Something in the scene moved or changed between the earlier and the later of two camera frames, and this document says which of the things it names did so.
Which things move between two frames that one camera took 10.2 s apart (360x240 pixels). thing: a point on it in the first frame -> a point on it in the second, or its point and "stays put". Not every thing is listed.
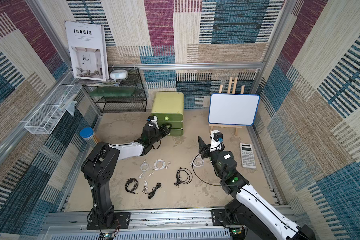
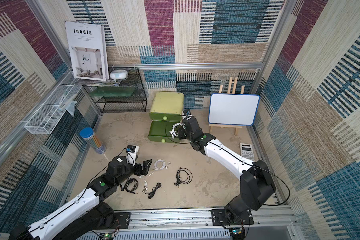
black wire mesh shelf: [129, 96] stays put
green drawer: [168, 117] stays put
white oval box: [119, 74] stays put
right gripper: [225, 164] -> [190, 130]
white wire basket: [45, 119] stays put
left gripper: [163, 129] -> [144, 170]
